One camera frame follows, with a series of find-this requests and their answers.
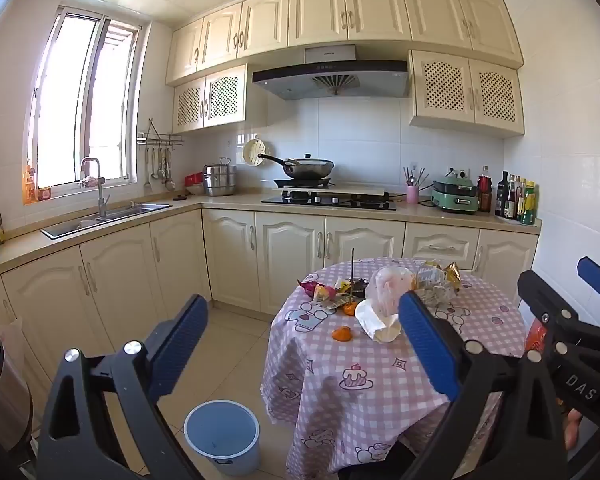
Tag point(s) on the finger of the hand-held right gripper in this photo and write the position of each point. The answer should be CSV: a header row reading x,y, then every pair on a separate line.
x,y
544,300
599,280

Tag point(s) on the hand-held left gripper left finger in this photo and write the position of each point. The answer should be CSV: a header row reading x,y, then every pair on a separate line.
x,y
180,340

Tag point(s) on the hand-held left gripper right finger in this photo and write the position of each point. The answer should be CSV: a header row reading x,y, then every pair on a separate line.
x,y
427,345

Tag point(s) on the clear silver wrapper bag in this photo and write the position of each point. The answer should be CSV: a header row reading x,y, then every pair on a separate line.
x,y
437,292

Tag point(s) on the white paper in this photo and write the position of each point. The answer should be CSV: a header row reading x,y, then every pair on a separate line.
x,y
374,327

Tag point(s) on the translucent pink plastic bag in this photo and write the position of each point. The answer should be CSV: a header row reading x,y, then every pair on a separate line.
x,y
389,290

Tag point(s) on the gold foil bag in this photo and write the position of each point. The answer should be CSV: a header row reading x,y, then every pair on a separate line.
x,y
452,274

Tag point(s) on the blue plastic bucket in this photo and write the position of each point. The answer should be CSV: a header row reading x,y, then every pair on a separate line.
x,y
220,430

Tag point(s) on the colourful snack wrapper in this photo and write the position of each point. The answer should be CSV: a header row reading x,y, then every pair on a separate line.
x,y
330,302

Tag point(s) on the pink dragon fruit peel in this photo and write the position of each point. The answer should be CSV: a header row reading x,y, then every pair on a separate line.
x,y
312,290

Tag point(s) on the person's right hand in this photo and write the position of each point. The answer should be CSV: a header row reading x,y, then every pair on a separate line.
x,y
572,430

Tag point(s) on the orange shopping bag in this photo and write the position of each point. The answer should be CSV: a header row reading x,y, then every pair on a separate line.
x,y
533,335

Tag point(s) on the round table pink checkered cloth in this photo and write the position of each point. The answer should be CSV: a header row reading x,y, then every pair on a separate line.
x,y
379,360

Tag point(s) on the green bottle yellow label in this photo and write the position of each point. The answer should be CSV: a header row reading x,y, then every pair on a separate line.
x,y
528,205

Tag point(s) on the red label sauce bottle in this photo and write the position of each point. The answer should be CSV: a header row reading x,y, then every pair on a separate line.
x,y
519,202

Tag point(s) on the dark green glass bottle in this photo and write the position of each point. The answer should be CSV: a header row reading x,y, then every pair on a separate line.
x,y
502,197

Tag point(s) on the green electric cooker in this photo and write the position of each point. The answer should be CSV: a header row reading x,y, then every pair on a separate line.
x,y
454,200

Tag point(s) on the cream lower kitchen cabinets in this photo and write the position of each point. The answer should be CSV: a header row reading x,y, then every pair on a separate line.
x,y
290,260

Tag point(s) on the cream kitchen cabinets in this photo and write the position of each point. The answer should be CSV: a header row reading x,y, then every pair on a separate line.
x,y
379,10
290,260

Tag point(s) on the steel kitchen sink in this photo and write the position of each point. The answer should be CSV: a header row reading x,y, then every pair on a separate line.
x,y
80,227

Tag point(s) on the white bowl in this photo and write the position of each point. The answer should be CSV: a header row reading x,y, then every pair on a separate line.
x,y
195,190

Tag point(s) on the pink utensil holder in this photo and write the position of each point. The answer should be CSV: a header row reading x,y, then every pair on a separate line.
x,y
412,195

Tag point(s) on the metal skimmer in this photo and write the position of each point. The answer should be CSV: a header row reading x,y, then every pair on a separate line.
x,y
170,182

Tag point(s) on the metal spatula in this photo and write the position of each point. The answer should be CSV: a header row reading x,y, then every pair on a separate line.
x,y
148,185

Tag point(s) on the steel steamer pot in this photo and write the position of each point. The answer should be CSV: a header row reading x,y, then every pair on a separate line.
x,y
220,180

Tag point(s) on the steel kitchen faucet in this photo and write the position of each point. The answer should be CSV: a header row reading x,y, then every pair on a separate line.
x,y
100,195

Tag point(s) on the bundle of chopsticks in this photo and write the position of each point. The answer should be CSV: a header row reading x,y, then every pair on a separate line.
x,y
410,177

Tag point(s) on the metal ladle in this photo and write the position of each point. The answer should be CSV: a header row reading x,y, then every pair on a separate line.
x,y
156,172

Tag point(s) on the black gas stove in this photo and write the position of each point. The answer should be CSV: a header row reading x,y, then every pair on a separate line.
x,y
330,202

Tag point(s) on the silver electric rice cooker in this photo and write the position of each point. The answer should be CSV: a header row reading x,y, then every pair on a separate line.
x,y
5,400

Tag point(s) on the small jar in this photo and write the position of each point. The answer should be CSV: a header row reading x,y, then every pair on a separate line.
x,y
44,194

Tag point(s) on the pale yellow colander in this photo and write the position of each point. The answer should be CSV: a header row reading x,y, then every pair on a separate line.
x,y
254,152

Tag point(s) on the black wok with lid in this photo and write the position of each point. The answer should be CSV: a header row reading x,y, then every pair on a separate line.
x,y
310,167

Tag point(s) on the orange bottle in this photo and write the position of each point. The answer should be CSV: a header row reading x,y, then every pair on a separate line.
x,y
29,185

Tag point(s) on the cream lattice door cabinet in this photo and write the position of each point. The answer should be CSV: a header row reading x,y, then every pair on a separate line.
x,y
220,97
464,90

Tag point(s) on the sliding window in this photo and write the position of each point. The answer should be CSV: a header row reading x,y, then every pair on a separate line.
x,y
75,100

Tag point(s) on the range hood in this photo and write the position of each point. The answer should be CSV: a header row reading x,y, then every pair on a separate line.
x,y
330,70

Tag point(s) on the cream upper kitchen cabinets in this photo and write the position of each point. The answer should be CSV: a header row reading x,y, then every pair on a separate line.
x,y
379,10

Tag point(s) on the white wall outlet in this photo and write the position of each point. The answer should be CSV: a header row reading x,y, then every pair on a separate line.
x,y
462,172

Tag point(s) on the metal wall utensil rack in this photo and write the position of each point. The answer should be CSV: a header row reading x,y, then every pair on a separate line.
x,y
160,138

